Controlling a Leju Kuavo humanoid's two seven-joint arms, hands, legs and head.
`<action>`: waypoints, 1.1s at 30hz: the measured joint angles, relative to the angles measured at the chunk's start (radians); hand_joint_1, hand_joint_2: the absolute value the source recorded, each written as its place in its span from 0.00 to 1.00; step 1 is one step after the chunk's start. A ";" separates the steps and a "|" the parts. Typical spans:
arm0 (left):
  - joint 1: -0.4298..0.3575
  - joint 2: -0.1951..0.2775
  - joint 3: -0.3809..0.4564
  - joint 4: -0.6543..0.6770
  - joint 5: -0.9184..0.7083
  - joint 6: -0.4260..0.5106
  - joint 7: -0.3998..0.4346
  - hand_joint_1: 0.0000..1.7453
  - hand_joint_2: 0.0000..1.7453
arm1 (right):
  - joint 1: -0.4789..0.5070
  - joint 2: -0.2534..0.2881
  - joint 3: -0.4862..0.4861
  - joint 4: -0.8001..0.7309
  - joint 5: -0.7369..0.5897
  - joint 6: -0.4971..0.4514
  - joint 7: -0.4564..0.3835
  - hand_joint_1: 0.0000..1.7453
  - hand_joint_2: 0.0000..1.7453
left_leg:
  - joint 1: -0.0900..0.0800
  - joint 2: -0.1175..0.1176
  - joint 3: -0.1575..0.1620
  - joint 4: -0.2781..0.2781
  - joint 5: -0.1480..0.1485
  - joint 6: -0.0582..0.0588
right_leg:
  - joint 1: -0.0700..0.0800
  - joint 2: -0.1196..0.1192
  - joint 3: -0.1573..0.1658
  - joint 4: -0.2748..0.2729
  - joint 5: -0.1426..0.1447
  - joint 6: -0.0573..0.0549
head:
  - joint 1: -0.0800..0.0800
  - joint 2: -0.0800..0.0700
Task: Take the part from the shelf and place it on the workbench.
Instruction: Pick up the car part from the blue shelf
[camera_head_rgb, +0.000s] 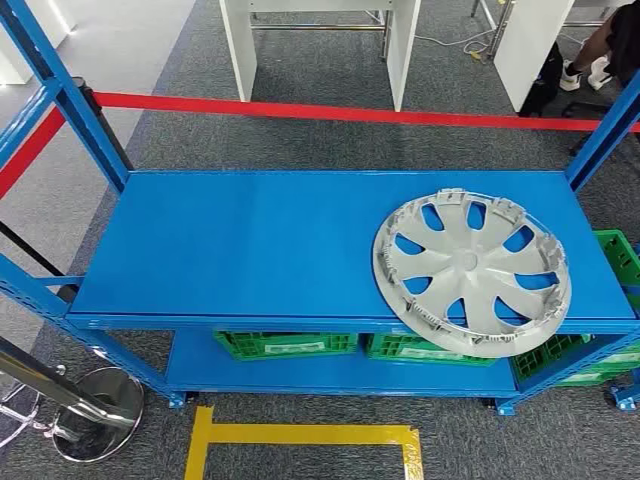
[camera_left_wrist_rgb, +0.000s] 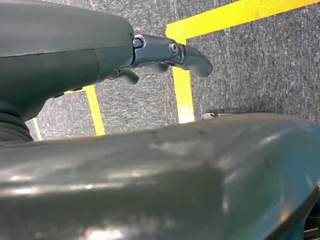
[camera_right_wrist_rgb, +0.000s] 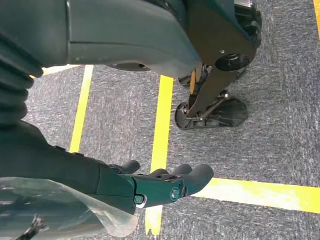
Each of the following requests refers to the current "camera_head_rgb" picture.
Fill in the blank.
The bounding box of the black office chair base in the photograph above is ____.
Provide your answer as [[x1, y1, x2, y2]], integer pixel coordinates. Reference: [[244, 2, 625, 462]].
[[561, 99, 640, 157]]

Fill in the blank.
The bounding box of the white floor cable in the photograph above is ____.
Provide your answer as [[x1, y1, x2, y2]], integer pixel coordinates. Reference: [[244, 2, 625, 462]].
[[414, 26, 496, 62]]

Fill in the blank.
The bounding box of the white table with chrome rail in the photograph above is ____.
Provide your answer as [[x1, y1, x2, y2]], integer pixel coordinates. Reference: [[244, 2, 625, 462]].
[[219, 0, 422, 113]]

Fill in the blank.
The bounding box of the white desk panel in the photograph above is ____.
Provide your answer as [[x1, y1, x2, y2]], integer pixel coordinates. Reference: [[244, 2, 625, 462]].
[[469, 0, 631, 113]]

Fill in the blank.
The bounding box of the dark stanchion post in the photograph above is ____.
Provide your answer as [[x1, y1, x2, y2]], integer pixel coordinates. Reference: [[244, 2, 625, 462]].
[[69, 76, 135, 174]]

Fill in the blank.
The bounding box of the chrome stanchion post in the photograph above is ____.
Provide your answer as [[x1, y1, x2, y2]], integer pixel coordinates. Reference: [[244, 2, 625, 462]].
[[0, 334, 146, 465]]

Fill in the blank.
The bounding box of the long red barrier belt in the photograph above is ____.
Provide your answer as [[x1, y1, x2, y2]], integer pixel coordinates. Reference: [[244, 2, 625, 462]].
[[92, 91, 640, 134]]

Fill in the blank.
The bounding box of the black bag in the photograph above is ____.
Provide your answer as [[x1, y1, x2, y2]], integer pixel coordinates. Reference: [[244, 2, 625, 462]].
[[518, 40, 565, 118]]

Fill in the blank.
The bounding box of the silver plastic wheel hubcap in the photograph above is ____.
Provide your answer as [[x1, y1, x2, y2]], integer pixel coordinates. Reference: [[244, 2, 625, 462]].
[[371, 188, 573, 360]]

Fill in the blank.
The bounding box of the blue metal shelf rack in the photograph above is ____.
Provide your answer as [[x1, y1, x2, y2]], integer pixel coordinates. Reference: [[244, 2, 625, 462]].
[[0, 0, 640, 417], [604, 245, 640, 413]]

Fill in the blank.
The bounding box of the short red barrier belt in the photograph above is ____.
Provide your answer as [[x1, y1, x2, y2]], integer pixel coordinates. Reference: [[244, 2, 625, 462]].
[[0, 105, 67, 200]]

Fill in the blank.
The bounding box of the person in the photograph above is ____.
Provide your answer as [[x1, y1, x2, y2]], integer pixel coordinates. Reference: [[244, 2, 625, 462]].
[[558, 0, 640, 93]]

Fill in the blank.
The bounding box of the black stanchion post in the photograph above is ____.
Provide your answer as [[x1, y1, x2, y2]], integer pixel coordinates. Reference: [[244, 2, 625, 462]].
[[0, 220, 81, 305]]

